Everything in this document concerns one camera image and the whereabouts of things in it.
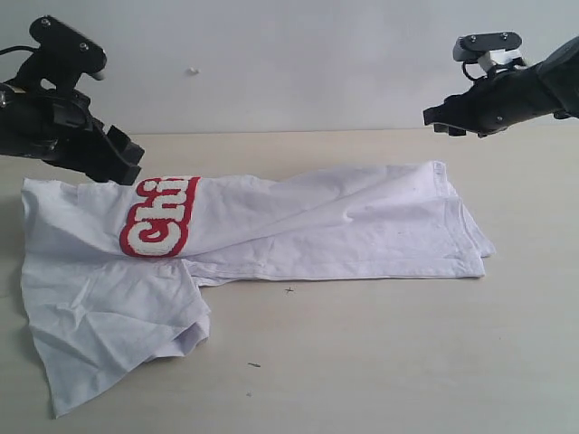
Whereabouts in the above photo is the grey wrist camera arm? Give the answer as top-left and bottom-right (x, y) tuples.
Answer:
(452, 32), (527, 73)
(29, 15), (108, 81)

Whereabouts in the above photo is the white t-shirt red lettering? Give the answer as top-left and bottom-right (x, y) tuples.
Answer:
(21, 161), (495, 416)

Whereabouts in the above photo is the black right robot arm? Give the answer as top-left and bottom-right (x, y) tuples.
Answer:
(422, 32), (578, 138)

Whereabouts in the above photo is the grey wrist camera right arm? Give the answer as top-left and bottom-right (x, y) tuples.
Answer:
(452, 32), (527, 73)

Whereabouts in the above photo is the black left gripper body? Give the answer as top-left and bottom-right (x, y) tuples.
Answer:
(1, 83), (111, 175)

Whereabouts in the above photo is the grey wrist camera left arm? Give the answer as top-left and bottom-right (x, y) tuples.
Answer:
(29, 15), (108, 81)

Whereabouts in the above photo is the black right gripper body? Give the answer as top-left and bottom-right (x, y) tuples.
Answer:
(445, 67), (565, 137)

